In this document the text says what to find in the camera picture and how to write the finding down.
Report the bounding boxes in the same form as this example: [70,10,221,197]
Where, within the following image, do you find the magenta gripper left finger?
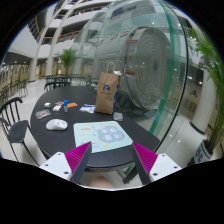
[40,142,92,184]

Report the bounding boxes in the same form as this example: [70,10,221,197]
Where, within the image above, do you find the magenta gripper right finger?
[132,142,181,185]

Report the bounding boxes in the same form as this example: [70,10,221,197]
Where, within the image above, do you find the white computer mouse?
[46,119,68,131]

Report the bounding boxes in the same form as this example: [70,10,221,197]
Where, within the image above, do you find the light green mouse pad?
[73,121,133,153]

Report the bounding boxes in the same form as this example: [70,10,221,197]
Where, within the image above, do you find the round black table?
[30,86,159,172]

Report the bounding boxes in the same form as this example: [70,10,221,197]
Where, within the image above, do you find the blue white plant pot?
[194,140,213,164]

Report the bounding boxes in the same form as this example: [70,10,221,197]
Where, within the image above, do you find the orange flat packet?
[67,103,78,108]

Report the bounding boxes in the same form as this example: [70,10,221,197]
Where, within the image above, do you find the blue white tissue packet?
[80,104,95,113]

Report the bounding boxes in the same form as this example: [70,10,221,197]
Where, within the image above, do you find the clear plastic packet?
[36,109,51,120]

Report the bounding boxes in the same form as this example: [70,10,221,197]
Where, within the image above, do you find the small grey pouch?
[113,112,123,121]

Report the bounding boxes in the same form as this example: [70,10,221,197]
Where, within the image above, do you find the blue capped glue stick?
[64,100,68,112]

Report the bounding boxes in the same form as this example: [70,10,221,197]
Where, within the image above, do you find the small white eraser box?
[44,102,51,108]

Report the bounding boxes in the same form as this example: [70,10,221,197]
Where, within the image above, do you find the black metal chair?
[0,97,38,165]

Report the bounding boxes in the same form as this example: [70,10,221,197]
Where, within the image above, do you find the brown paper bag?
[95,62,120,114]

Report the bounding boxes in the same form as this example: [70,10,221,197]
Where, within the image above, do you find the distant green potted plant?
[56,49,78,74]

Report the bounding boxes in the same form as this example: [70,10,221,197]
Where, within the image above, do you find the potted palm plant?
[189,29,224,155]

